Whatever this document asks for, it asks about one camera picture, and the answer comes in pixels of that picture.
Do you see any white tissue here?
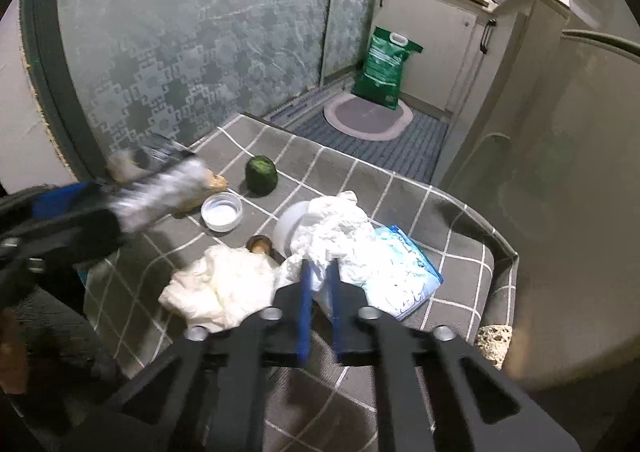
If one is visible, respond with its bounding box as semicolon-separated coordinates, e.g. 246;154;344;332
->
277;191;376;314

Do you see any blue tissue pack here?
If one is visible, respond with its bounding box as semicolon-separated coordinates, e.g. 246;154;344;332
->
363;225;444;320

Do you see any brown nut shell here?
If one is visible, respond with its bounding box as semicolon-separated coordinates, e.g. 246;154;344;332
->
245;235;273;256

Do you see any silver foil wrapper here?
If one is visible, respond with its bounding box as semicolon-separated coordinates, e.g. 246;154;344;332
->
105;155;210;234

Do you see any white paper towel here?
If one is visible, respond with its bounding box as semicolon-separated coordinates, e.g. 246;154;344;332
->
158;245;279;333

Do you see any ginger root piece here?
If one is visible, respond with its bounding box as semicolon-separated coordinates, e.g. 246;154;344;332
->
172;171;228;218

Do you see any white kitchen cabinet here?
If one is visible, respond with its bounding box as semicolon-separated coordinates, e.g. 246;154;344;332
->
372;0;529;118

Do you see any grey checkered tablecloth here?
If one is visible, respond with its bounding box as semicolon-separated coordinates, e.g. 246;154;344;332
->
74;111;522;452

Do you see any green round fruit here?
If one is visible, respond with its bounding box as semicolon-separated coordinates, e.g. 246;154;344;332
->
245;155;279;196

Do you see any small white plastic lid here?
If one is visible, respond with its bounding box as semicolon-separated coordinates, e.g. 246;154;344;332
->
201;192;243;233

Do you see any striped blue floor mat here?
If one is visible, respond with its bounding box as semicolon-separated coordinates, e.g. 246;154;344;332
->
262;82;449;183

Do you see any oval grey pink mat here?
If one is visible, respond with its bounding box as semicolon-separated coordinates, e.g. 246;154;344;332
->
323;92;413;142

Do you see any frosted sliding glass door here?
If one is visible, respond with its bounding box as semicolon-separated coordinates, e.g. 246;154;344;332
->
20;0;373;178

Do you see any green rice bag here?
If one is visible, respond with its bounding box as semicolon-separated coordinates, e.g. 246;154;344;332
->
352;26;423;110

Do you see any white refrigerator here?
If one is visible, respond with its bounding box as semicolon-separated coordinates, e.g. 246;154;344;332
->
440;0;639;388

